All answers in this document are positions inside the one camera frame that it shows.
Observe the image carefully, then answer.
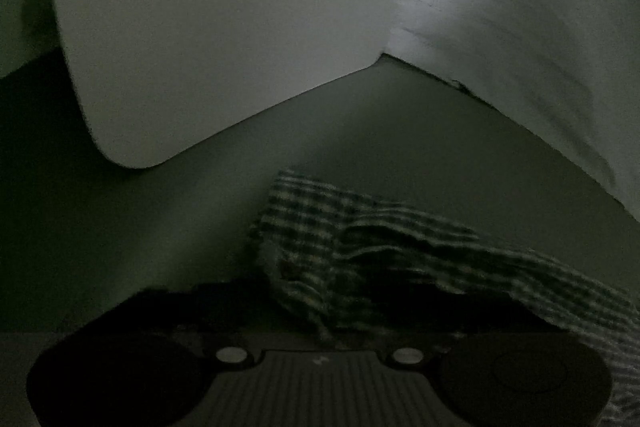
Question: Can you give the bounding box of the checkered shirt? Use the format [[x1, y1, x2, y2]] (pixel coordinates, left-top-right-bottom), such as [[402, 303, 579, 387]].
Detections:
[[245, 168, 640, 425]]

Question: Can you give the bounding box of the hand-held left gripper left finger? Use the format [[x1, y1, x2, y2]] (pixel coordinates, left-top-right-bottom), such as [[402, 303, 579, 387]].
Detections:
[[135, 282, 256, 365]]

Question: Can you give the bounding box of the white carrot print sheet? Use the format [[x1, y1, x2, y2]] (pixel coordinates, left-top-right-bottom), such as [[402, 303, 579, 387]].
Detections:
[[382, 0, 640, 225]]

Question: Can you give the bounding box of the white rounded board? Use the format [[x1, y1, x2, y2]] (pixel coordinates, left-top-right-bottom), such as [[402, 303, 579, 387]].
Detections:
[[47, 0, 401, 170]]

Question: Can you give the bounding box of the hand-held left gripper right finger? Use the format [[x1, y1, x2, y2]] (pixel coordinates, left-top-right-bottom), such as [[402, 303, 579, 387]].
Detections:
[[382, 307, 531, 365]]

